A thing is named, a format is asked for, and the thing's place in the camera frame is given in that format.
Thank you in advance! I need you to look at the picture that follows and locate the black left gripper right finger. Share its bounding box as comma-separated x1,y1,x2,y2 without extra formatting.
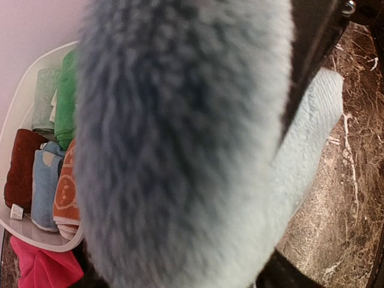
281,1,349,139

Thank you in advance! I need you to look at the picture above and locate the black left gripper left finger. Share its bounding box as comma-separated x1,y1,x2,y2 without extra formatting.
256,250,322,288

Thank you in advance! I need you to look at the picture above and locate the large light blue towel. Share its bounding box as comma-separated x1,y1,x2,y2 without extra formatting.
73,0,345,288

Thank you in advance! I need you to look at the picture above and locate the rolled orange patterned towel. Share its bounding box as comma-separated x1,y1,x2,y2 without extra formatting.
53,139,80,240

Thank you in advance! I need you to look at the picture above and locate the pink towel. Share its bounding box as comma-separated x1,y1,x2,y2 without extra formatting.
10,236,84,288

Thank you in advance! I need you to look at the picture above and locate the rolled light blue towel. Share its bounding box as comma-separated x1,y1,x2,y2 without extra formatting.
31,142,65,232

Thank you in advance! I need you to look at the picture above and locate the rolled maroon towel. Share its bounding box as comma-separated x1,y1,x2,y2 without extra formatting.
4,128,48,213

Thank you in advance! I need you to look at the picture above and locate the rolled pale green towel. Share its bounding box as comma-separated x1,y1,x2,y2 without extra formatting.
31,67,61,134

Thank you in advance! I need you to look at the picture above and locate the white plastic basin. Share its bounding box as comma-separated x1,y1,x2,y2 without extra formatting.
1,41,83,253

